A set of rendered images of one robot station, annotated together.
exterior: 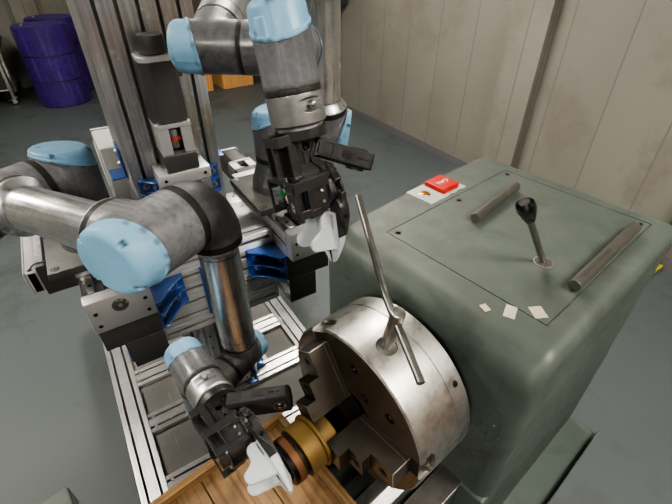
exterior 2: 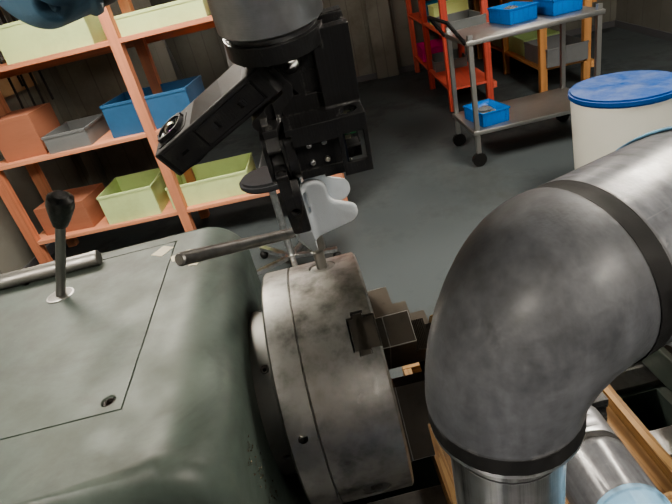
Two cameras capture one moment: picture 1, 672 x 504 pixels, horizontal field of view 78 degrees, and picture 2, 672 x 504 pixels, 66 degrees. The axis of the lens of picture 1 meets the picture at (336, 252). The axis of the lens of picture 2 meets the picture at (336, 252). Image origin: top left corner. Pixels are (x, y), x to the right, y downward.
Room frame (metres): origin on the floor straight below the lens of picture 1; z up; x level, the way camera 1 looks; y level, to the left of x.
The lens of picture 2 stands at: (0.86, 0.31, 1.57)
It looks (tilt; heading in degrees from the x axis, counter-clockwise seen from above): 29 degrees down; 220
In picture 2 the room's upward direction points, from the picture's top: 14 degrees counter-clockwise
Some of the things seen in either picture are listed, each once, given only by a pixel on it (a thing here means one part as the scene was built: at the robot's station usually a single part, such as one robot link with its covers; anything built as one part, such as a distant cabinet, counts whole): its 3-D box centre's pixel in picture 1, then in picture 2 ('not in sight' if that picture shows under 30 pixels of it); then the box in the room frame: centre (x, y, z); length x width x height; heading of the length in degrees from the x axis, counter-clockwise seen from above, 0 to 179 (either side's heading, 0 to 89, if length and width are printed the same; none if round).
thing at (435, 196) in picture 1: (434, 199); not in sight; (0.90, -0.24, 1.23); 0.13 x 0.08 x 0.06; 131
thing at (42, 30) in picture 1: (57, 58); not in sight; (6.08, 3.75, 0.47); 1.27 x 0.78 x 0.94; 32
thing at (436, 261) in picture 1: (485, 296); (62, 466); (0.73, -0.36, 1.06); 0.59 x 0.48 x 0.39; 131
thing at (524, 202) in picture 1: (525, 211); (61, 210); (0.59, -0.31, 1.38); 0.04 x 0.03 x 0.05; 131
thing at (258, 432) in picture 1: (258, 437); not in sight; (0.36, 0.12, 1.10); 0.09 x 0.02 x 0.05; 40
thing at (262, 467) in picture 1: (263, 470); not in sight; (0.31, 0.11, 1.10); 0.09 x 0.06 x 0.03; 40
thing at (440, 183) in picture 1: (441, 185); not in sight; (0.92, -0.26, 1.26); 0.06 x 0.06 x 0.02; 41
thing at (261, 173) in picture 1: (277, 168); not in sight; (1.11, 0.17, 1.21); 0.15 x 0.15 x 0.10
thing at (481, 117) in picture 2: not in sight; (514, 76); (-3.14, -0.96, 0.53); 1.12 x 0.65 x 1.05; 123
